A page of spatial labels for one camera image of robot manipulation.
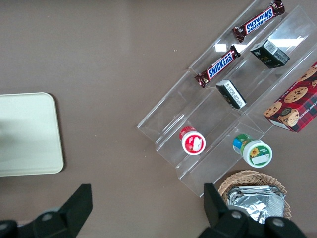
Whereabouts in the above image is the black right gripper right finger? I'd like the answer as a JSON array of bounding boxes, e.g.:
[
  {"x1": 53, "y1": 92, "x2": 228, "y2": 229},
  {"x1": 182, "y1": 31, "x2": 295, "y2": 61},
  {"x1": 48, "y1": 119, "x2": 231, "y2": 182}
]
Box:
[{"x1": 198, "y1": 183, "x2": 308, "y2": 238}]

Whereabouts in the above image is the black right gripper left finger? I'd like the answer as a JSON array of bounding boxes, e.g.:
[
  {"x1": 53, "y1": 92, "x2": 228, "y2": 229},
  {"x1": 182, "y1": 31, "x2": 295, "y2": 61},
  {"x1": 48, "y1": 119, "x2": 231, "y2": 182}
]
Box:
[{"x1": 0, "y1": 183, "x2": 93, "y2": 238}]

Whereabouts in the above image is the foil wrapped sandwich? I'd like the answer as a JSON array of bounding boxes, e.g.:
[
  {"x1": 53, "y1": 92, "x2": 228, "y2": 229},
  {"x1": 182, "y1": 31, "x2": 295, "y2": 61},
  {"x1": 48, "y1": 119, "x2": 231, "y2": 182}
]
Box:
[{"x1": 226, "y1": 185, "x2": 286, "y2": 225}]

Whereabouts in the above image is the woven wicker basket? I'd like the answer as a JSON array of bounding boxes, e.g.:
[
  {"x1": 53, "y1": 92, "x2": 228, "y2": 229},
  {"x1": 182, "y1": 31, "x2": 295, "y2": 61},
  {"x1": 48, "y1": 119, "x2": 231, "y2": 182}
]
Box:
[{"x1": 217, "y1": 170, "x2": 292, "y2": 220}]

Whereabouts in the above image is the cream plastic tray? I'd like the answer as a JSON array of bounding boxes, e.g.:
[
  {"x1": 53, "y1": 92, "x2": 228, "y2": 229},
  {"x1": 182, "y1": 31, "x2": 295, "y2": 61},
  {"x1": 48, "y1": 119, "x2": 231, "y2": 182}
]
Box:
[{"x1": 0, "y1": 92, "x2": 64, "y2": 177}]

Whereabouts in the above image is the green sunflower lidded cup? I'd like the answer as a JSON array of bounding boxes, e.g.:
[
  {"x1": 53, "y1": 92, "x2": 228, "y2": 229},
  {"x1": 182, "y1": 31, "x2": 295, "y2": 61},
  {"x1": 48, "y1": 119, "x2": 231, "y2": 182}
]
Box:
[{"x1": 232, "y1": 134, "x2": 273, "y2": 169}]

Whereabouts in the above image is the red lidded yogurt cup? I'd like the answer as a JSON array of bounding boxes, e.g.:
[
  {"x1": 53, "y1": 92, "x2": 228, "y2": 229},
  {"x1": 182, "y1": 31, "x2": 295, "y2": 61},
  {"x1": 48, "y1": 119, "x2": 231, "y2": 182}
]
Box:
[{"x1": 179, "y1": 125, "x2": 207, "y2": 156}]

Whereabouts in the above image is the clear acrylic tiered display stand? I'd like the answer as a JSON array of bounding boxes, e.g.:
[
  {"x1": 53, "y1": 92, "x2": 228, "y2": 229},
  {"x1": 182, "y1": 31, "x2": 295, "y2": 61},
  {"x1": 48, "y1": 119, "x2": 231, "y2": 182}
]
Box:
[{"x1": 137, "y1": 0, "x2": 317, "y2": 198}]

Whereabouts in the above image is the dark green small carton box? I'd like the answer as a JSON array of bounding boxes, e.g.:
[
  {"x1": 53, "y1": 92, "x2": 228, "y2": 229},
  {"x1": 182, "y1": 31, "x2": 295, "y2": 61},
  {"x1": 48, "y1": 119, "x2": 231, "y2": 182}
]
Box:
[
  {"x1": 215, "y1": 80, "x2": 247, "y2": 110},
  {"x1": 250, "y1": 39, "x2": 291, "y2": 69}
]

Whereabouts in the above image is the red plaid cookie box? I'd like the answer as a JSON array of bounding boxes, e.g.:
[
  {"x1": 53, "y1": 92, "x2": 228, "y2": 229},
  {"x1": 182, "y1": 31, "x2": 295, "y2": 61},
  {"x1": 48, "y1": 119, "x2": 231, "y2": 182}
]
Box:
[{"x1": 263, "y1": 61, "x2": 317, "y2": 134}]

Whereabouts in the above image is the Snickers chocolate bar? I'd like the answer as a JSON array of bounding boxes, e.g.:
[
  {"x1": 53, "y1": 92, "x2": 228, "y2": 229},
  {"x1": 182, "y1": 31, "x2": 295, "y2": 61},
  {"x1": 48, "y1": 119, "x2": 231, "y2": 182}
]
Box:
[
  {"x1": 194, "y1": 45, "x2": 241, "y2": 89},
  {"x1": 232, "y1": 0, "x2": 285, "y2": 44}
]

